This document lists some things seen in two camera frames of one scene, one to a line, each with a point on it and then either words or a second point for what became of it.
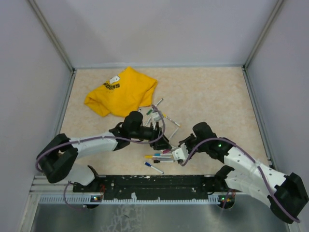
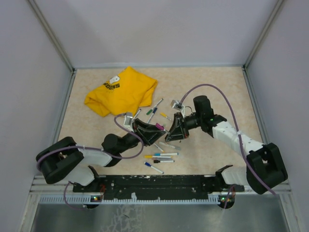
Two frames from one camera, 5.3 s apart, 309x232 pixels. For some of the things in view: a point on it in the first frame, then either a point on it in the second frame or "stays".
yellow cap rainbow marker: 164,116 stays
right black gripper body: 190,143 → 182,125
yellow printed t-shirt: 123,94 stays
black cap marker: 156,161 stays
